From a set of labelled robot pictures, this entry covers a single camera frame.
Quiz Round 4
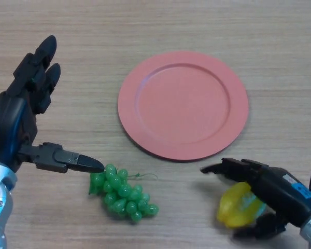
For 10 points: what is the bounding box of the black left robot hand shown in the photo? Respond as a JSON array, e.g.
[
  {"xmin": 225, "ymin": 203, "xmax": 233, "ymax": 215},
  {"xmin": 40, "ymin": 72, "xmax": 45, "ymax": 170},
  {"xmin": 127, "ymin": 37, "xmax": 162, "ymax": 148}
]
[{"xmin": 0, "ymin": 35, "xmax": 105, "ymax": 174}]

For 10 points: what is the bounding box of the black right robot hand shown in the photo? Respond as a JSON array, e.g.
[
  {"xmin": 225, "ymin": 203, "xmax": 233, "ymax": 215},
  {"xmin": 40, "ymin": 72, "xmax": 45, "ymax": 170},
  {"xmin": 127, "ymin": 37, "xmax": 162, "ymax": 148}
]
[{"xmin": 200, "ymin": 157, "xmax": 311, "ymax": 241}]

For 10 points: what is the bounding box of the yellow starfruit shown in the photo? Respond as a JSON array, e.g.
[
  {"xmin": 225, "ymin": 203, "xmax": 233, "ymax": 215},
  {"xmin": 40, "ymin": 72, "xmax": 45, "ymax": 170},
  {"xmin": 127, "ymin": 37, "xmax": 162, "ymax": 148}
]
[{"xmin": 216, "ymin": 182, "xmax": 267, "ymax": 229}]

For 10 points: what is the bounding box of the pink round plate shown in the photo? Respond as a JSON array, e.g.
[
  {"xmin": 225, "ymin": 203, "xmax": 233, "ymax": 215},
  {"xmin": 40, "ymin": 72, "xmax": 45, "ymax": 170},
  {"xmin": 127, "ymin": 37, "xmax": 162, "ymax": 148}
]
[{"xmin": 117, "ymin": 50, "xmax": 249, "ymax": 163}]

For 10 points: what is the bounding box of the green grape bunch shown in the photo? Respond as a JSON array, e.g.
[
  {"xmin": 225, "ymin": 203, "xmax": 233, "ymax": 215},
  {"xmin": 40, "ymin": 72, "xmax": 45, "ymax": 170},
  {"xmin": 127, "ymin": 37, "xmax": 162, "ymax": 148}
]
[{"xmin": 88, "ymin": 163, "xmax": 160, "ymax": 225}]

